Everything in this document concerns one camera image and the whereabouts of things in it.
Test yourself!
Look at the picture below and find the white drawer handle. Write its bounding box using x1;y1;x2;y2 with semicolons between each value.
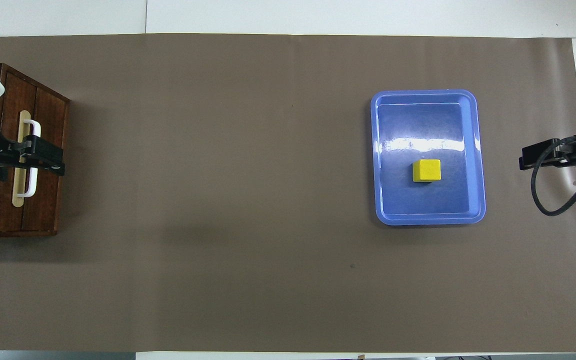
15;120;42;198

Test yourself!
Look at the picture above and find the wooden drawer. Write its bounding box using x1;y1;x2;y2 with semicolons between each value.
0;72;70;233

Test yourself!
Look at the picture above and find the yellow cube block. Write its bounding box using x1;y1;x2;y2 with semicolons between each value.
412;159;442;184

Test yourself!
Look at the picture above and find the blue plastic tray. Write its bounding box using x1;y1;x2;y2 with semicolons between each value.
370;89;487;227

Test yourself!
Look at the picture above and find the brown paper table mat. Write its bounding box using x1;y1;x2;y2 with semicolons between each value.
0;33;576;353

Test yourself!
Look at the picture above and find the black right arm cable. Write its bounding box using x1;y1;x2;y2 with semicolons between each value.
531;136;576;217

